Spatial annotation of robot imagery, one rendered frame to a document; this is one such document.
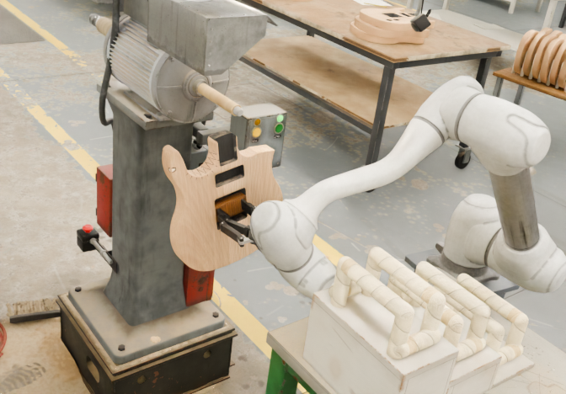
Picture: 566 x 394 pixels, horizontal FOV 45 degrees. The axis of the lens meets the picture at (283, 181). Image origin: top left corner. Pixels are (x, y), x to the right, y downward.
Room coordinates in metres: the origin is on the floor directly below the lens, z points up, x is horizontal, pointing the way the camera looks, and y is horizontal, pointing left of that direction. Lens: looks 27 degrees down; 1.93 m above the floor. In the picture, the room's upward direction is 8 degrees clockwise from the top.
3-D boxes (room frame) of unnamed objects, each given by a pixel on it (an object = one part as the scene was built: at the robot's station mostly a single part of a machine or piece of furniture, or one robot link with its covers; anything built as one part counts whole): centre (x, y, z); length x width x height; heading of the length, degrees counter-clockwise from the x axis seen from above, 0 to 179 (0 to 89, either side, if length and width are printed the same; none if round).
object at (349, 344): (1.10, -0.23, 1.02); 0.27 x 0.15 x 0.17; 39
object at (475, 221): (1.97, -0.64, 0.87); 0.18 x 0.16 x 0.22; 44
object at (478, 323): (1.16, -0.44, 1.07); 0.03 x 0.03 x 0.09
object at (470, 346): (1.12, -0.41, 1.04); 0.11 x 0.03 x 0.03; 129
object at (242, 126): (2.14, 0.17, 0.99); 0.24 x 0.21 x 0.26; 40
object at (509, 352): (1.22, -0.54, 0.96); 0.11 x 0.03 x 0.03; 129
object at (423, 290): (1.12, -0.26, 1.20); 0.20 x 0.03 x 0.03; 38
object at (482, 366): (1.20, -0.35, 0.98); 0.27 x 0.16 x 0.09; 39
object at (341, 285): (1.14, -0.14, 1.15); 0.03 x 0.03 x 0.09
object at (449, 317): (1.17, -0.32, 1.12); 0.20 x 0.03 x 0.03; 38
